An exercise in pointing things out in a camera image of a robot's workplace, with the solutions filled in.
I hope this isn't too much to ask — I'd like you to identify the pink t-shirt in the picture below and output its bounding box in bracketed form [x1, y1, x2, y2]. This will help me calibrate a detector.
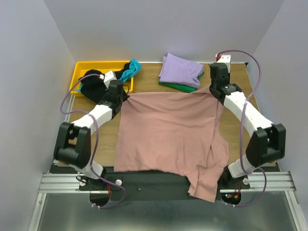
[114, 87, 229, 202]

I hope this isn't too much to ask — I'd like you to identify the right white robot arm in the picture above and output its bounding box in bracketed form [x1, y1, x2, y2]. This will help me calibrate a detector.
[209, 62, 286, 188]

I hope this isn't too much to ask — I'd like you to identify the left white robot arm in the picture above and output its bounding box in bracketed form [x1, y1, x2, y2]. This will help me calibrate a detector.
[53, 80, 129, 190]

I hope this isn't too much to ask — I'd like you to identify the black garment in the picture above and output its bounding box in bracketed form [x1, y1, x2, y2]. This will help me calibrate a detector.
[79, 69, 122, 104]

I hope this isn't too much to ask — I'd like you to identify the teal garment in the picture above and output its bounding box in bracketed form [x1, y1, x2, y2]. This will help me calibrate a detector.
[120, 59, 142, 82]

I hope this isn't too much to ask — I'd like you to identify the folded green t-shirt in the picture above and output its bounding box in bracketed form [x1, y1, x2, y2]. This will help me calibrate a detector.
[158, 71, 204, 93]

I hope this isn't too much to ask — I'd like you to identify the yellow plastic bin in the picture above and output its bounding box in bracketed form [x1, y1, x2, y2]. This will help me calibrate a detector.
[69, 60, 134, 97]

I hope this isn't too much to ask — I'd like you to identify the folded lavender t-shirt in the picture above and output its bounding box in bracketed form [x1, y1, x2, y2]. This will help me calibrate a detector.
[159, 53, 204, 89]

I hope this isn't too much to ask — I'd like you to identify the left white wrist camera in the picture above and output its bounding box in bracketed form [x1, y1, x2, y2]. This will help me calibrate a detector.
[100, 71, 117, 88]

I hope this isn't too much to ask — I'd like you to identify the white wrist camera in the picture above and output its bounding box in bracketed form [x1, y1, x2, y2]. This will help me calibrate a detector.
[100, 71, 117, 88]
[216, 54, 231, 73]

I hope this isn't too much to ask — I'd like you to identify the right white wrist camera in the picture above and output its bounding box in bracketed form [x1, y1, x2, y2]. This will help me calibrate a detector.
[216, 54, 231, 73]

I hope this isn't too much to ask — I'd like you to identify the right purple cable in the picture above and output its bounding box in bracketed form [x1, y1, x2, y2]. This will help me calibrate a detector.
[218, 50, 267, 208]

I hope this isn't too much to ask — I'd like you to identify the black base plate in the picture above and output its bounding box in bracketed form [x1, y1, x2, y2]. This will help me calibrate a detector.
[49, 166, 281, 202]

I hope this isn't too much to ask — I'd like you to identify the aluminium rail frame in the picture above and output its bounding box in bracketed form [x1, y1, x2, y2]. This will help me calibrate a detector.
[28, 93, 308, 231]

